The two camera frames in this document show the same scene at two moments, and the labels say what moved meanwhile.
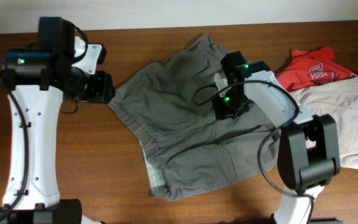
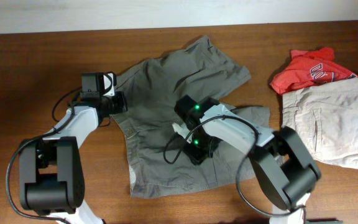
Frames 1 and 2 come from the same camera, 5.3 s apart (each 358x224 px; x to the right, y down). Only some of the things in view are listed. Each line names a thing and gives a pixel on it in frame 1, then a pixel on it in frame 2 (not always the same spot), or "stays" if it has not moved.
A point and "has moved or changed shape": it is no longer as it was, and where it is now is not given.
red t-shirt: x=312 y=66 stays
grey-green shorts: x=187 y=150 has moved or changed shape
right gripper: x=222 y=112 -> x=198 y=155
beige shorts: x=353 y=104 stays
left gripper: x=105 y=87 -> x=120 y=106
